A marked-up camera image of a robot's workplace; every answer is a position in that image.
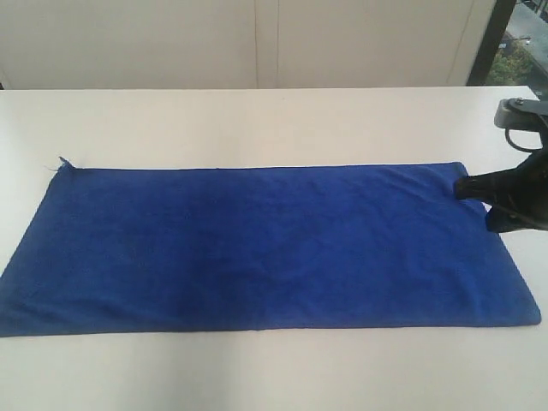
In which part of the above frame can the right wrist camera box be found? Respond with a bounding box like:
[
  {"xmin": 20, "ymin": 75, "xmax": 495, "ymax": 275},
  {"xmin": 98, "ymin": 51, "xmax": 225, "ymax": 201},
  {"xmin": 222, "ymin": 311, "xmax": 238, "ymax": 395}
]
[{"xmin": 494, "ymin": 98, "xmax": 547, "ymax": 132}]

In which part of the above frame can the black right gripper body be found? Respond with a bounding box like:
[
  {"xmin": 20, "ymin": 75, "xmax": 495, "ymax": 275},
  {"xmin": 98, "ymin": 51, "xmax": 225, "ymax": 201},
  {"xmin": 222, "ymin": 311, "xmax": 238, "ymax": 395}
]
[{"xmin": 492, "ymin": 150, "xmax": 547, "ymax": 231}]

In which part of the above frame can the blue towel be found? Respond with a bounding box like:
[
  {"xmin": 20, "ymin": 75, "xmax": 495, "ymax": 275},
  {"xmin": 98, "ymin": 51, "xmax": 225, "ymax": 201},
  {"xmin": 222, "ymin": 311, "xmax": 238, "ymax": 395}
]
[{"xmin": 1, "ymin": 162, "xmax": 541, "ymax": 337}]

